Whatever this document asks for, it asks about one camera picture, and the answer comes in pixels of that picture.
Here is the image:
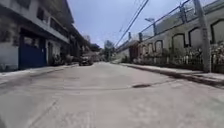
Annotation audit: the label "raised concrete sidewalk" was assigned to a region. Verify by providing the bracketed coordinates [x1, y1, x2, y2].
[120, 62, 224, 83]

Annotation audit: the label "grey building with blue gate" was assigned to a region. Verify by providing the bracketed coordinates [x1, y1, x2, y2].
[0, 0, 93, 73]

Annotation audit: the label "row of plants along wall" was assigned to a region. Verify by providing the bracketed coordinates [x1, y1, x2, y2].
[133, 42, 224, 74]

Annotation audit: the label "tree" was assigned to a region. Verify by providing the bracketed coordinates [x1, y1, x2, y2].
[103, 39, 116, 62]

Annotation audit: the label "low building with red wall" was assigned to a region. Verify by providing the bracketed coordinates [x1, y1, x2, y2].
[114, 39, 141, 63]

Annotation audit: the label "dark vehicle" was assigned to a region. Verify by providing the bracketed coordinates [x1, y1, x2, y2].
[78, 56, 94, 67]

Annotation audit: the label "long wall with arched panels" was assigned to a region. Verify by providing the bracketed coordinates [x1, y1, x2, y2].
[138, 0, 224, 73]

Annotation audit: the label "grey utility pole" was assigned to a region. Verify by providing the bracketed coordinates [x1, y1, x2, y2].
[193, 0, 212, 74]

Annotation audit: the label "overhead wires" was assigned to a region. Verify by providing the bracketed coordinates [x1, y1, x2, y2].
[114, 0, 151, 48]

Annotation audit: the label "grey concrete road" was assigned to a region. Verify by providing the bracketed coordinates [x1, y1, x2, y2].
[0, 61, 224, 128]

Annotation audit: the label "street lamp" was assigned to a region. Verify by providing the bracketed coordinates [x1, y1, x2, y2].
[144, 17, 158, 36]

